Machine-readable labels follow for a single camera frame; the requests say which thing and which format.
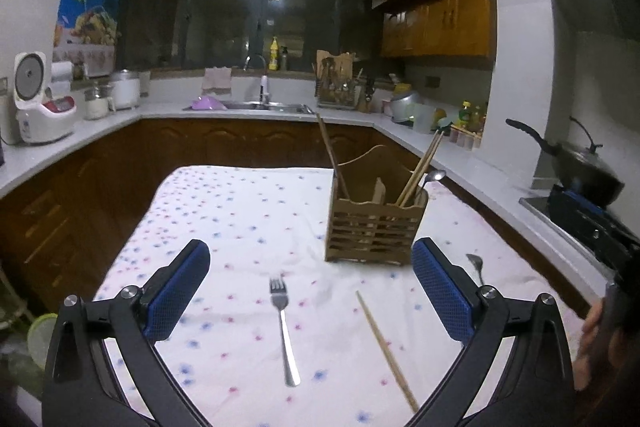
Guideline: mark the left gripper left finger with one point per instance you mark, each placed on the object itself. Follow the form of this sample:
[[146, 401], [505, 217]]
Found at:
[[80, 385]]

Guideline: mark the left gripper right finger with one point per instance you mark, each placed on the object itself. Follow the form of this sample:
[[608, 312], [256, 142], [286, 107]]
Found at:
[[536, 385]]

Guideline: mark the small steel spoon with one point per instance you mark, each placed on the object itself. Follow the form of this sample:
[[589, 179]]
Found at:
[[434, 175]]

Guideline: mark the steel chopstick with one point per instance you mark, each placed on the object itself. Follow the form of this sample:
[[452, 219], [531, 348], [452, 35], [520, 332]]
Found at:
[[422, 167]]

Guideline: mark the person's right hand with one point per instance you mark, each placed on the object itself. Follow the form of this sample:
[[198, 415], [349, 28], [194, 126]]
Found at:
[[582, 365]]

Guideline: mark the black wok with lid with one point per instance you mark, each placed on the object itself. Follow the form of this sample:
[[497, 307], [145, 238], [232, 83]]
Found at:
[[579, 169]]

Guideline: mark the wooden lower cabinets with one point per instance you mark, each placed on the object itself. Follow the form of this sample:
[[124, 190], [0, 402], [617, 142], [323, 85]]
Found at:
[[67, 208]]

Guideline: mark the white floral tablecloth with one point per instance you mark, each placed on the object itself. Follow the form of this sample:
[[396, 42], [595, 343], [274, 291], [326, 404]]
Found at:
[[226, 351]]

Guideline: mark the steel fork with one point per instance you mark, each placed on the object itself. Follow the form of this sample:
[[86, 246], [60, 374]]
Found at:
[[279, 299]]

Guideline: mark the wooden utensil holder box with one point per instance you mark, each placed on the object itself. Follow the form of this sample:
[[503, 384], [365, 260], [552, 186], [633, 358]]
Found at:
[[375, 211]]

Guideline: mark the white rice cooker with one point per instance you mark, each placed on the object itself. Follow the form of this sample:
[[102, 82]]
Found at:
[[42, 116]]

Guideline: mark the white electric pot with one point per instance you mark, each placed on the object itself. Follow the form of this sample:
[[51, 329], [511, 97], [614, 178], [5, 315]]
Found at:
[[125, 88]]

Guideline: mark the purple plastic basin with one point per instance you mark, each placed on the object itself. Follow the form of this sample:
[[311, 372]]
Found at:
[[207, 102]]

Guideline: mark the chrome sink faucet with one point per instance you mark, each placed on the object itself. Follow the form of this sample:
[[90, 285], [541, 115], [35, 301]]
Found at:
[[262, 73]]

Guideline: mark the dish drying rack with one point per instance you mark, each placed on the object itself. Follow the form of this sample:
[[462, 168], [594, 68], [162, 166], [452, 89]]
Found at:
[[338, 84]]

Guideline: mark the tropical fruit poster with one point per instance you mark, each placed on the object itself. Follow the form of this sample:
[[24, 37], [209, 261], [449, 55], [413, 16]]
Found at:
[[86, 33]]

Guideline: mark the yellow detergent bottle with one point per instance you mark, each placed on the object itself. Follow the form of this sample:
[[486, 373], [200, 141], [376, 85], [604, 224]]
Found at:
[[274, 50]]

